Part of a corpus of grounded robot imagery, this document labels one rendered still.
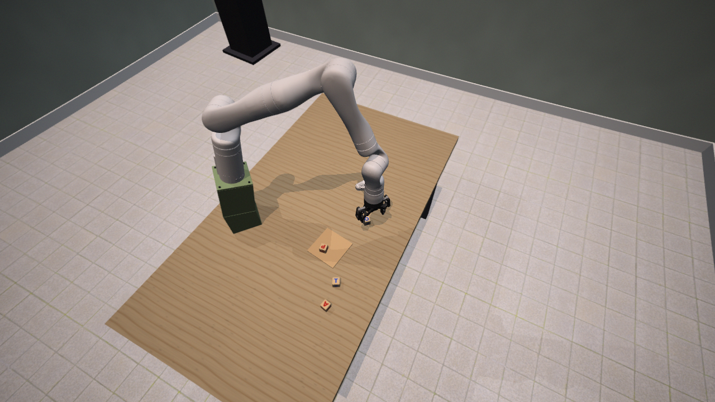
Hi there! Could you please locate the peach flat mat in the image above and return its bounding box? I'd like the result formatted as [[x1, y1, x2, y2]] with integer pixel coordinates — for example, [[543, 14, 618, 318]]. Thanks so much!
[[307, 228, 352, 268]]

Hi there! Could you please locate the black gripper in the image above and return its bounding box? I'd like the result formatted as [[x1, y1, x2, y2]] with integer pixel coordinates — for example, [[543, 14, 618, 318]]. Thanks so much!
[[355, 195, 390, 224]]

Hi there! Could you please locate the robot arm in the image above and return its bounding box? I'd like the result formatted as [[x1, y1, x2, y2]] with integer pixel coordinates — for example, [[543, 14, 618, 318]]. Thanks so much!
[[202, 58, 389, 204]]

